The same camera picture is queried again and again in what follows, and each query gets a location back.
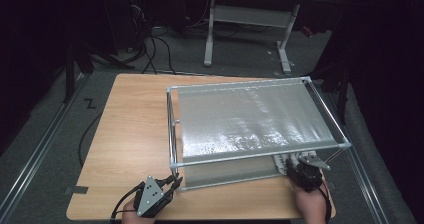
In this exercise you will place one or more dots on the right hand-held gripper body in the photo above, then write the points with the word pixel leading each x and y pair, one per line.
pixel 306 177

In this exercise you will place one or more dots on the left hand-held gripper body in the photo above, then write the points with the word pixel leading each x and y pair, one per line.
pixel 150 197

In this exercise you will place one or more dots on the two-tier metal frame rack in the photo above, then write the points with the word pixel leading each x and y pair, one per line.
pixel 250 117

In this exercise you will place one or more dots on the person's left hand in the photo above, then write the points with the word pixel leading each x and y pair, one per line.
pixel 133 219

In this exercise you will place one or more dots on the person's right hand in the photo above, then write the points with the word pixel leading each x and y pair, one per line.
pixel 311 207

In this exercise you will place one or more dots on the grey tape piece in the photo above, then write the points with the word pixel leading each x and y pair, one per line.
pixel 76 189

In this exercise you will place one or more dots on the black metal stand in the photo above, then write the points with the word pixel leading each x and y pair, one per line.
pixel 69 77
pixel 342 100

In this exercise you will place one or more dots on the small red thing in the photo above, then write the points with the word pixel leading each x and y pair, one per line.
pixel 307 31

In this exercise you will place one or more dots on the white-legged wooden desk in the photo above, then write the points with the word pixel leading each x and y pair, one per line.
pixel 250 15

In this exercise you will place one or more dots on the dark computer tower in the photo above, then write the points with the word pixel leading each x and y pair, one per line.
pixel 140 4

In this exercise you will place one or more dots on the metal floor rail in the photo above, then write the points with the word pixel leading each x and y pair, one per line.
pixel 370 194
pixel 34 157

